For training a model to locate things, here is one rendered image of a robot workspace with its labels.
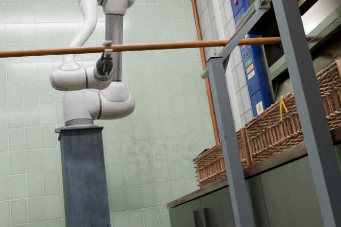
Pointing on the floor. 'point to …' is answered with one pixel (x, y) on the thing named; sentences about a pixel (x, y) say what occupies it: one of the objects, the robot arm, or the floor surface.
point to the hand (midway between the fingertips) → (107, 48)
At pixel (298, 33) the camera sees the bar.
